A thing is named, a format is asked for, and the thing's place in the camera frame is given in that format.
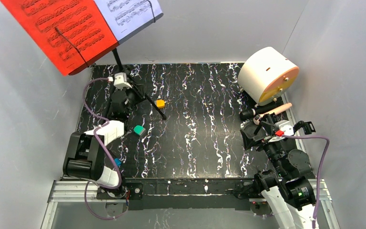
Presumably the black music stand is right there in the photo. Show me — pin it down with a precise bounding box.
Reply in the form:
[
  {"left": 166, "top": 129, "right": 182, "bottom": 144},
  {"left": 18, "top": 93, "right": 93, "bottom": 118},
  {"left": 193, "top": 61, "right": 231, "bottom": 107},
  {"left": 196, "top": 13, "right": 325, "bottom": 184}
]
[{"left": 68, "top": 12, "right": 168, "bottom": 121}]

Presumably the pink-headed microphone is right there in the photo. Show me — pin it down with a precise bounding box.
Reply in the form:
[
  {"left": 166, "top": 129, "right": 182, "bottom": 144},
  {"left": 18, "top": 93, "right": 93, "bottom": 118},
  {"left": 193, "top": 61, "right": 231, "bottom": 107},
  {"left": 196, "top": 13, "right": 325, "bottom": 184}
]
[{"left": 253, "top": 103, "right": 293, "bottom": 125}]

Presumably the red sheet music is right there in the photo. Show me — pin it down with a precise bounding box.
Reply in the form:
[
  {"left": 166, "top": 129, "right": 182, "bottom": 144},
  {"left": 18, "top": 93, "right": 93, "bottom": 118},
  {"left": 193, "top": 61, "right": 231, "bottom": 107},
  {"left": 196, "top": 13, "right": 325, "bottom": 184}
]
[{"left": 2, "top": 0, "right": 118, "bottom": 76}]

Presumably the white sheet music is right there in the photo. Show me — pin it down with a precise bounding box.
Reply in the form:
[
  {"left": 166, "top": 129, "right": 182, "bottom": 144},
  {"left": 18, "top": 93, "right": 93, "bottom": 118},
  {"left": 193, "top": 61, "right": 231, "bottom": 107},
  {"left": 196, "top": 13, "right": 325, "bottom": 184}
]
[{"left": 95, "top": 0, "right": 163, "bottom": 44}]

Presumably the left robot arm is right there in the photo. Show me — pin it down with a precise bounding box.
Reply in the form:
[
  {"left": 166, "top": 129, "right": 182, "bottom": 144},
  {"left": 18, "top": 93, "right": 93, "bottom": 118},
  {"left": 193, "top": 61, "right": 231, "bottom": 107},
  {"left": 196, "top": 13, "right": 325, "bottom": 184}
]
[{"left": 63, "top": 89, "right": 145, "bottom": 189}]

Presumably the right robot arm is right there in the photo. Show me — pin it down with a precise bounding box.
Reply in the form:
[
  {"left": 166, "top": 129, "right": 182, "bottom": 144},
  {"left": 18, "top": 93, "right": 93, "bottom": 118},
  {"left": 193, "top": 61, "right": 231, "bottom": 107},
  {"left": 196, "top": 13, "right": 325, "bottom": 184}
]
[{"left": 234, "top": 114, "right": 316, "bottom": 229}]

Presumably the green small block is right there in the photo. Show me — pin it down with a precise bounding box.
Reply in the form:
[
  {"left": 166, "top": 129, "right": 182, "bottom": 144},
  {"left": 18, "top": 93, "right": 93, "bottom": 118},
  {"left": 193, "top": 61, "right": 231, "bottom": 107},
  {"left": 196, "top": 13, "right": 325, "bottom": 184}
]
[{"left": 133, "top": 125, "right": 146, "bottom": 136}]

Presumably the orange small block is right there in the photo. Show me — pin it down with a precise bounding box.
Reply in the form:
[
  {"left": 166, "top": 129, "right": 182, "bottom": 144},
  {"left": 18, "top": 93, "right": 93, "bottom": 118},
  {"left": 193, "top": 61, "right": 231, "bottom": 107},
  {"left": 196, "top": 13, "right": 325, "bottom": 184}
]
[{"left": 155, "top": 100, "right": 165, "bottom": 109}]

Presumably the white round drum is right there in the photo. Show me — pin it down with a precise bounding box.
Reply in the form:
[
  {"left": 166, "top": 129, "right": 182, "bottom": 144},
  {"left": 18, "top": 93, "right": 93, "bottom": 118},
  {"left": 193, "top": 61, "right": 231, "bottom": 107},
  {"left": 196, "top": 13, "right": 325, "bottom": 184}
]
[{"left": 237, "top": 47, "right": 300, "bottom": 106}]

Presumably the blue small block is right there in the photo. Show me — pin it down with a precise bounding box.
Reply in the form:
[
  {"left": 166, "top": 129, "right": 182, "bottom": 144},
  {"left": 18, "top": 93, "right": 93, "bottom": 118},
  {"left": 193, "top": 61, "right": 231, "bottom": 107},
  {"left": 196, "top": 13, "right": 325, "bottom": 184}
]
[{"left": 114, "top": 158, "right": 122, "bottom": 167}]

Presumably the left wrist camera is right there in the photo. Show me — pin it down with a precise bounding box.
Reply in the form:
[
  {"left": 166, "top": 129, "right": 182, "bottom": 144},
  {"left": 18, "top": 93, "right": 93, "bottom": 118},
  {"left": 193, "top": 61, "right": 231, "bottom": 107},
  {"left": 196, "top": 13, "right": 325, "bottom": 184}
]
[{"left": 107, "top": 73, "right": 132, "bottom": 90}]

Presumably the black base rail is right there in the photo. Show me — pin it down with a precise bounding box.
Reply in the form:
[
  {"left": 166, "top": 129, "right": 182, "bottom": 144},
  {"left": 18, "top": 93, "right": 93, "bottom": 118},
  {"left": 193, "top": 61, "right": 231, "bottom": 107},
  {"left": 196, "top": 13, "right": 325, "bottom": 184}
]
[{"left": 96, "top": 178, "right": 267, "bottom": 210}]

